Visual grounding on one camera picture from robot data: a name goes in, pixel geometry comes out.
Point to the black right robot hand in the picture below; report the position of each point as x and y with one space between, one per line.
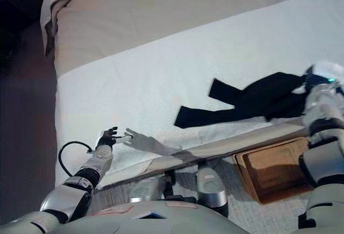
313 79

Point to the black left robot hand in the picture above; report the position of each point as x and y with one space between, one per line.
107 138

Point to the black garment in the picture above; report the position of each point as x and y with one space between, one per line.
258 99

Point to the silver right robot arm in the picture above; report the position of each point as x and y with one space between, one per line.
326 142

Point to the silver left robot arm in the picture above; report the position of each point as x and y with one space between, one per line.
78 183

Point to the white fleece bed runner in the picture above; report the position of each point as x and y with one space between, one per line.
150 94

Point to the wooden basket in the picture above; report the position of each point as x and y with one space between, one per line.
271 172

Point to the bed with beige duvet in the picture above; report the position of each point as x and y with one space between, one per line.
166 16

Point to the silver left robot leg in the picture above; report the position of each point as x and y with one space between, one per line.
143 191

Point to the silver robot leg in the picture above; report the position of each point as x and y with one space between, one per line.
143 191
211 188

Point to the silver robot torso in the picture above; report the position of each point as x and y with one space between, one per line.
150 219

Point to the silver right robot leg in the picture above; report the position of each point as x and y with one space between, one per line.
211 188

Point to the grey floor rug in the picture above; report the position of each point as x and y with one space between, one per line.
242 207

